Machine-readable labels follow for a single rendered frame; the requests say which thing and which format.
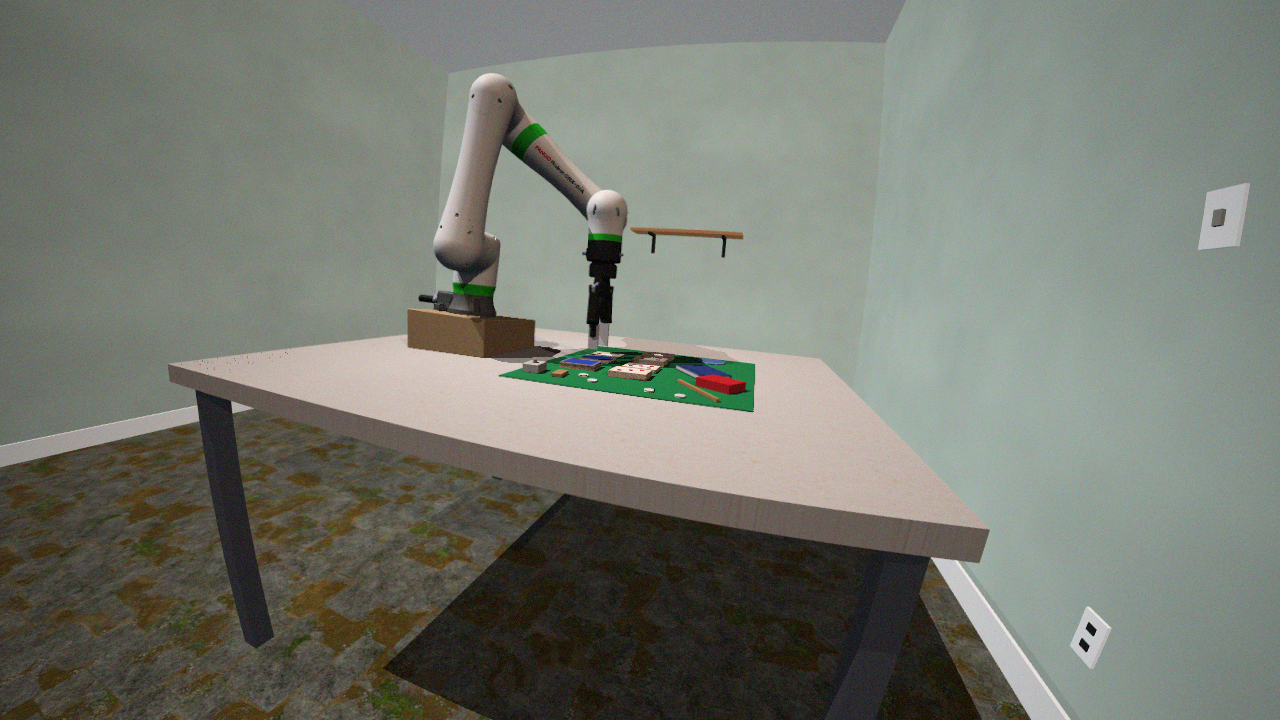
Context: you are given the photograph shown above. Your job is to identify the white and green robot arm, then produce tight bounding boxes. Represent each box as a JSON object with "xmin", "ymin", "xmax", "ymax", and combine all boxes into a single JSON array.
[{"xmin": 419, "ymin": 73, "xmax": 628, "ymax": 316}]

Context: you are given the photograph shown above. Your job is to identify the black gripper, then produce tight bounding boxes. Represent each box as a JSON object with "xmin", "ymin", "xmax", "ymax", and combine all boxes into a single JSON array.
[{"xmin": 586, "ymin": 263, "xmax": 617, "ymax": 350}]

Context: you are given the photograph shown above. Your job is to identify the green felt card table mat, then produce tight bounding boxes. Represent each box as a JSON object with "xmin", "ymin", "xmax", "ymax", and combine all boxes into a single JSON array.
[{"xmin": 500, "ymin": 346, "xmax": 755, "ymax": 413}]

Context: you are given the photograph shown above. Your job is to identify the tan wooden stick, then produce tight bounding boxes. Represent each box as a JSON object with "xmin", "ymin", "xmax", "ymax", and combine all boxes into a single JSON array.
[{"xmin": 677, "ymin": 379, "xmax": 721, "ymax": 402}]

